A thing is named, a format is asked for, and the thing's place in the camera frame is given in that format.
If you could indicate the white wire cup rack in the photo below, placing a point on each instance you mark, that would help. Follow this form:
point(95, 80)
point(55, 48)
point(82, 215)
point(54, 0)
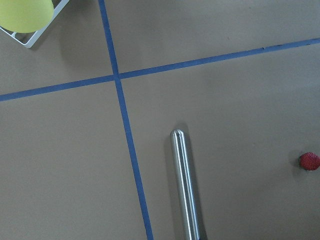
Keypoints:
point(29, 39)

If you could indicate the steel muddler black tip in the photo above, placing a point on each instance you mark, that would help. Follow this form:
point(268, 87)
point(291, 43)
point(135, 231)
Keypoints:
point(184, 185)

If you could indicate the yellow-green upturned cup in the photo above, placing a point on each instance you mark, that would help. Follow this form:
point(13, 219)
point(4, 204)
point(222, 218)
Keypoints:
point(25, 16)

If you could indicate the red strawberry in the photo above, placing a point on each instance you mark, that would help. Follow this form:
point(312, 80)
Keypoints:
point(309, 161)

